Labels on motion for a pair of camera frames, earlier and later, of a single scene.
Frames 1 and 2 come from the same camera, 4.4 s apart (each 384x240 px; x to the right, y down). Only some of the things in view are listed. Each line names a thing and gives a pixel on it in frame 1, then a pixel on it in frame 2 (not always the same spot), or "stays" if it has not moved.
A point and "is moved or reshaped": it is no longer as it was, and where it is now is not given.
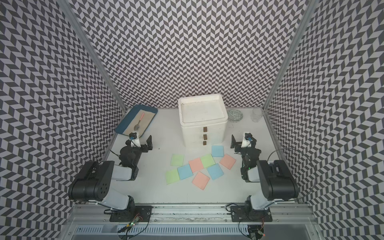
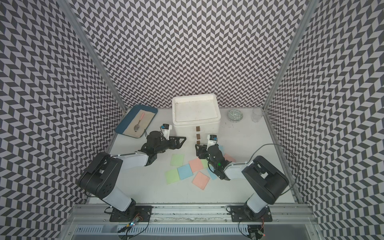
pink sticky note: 196,164 stays
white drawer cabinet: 203,118 is moved or reshaped
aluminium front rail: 295,213 stays
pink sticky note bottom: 200,180 stays
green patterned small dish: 235,115 stays
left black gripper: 145,149 -> 174,146
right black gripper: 238,145 -> 201,151
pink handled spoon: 136,126 stays
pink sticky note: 227,161 stays
